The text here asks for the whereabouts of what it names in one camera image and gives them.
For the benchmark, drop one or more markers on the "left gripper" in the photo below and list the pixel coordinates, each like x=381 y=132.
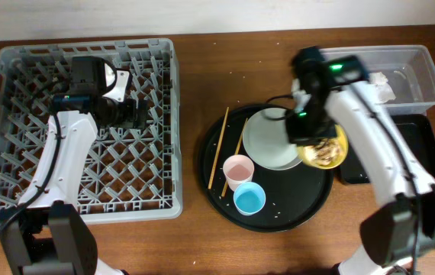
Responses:
x=130 y=107

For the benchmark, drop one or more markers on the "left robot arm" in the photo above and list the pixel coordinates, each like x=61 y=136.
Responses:
x=44 y=233

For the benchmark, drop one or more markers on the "yellow bowl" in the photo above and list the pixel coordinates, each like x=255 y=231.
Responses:
x=341 y=137

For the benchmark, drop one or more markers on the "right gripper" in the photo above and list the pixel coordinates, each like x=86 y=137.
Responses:
x=321 y=132

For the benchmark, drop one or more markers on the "food scraps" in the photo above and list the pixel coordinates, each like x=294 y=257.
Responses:
x=324 y=153

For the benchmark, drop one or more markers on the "round black tray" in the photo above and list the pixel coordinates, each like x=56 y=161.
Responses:
x=293 y=196

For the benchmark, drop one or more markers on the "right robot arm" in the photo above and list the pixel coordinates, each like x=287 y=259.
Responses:
x=403 y=229

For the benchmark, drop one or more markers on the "white napkin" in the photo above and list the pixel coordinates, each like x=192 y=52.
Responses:
x=384 y=91

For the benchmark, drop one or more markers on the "grey dishwasher rack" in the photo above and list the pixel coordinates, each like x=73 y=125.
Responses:
x=129 y=175

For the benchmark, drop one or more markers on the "pink cup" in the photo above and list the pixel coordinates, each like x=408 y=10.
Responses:
x=238 y=169

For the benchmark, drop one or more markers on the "grey ceramic plate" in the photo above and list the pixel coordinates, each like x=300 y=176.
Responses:
x=266 y=141

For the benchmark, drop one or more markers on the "blue cup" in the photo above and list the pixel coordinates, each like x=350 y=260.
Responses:
x=249 y=198

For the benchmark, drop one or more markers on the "black rectangular tray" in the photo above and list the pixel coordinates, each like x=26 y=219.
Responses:
x=418 y=134

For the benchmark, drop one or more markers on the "left wooden chopstick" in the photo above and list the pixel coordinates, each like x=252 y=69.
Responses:
x=218 y=149

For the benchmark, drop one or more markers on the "clear plastic bin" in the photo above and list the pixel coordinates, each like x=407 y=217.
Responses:
x=409 y=69

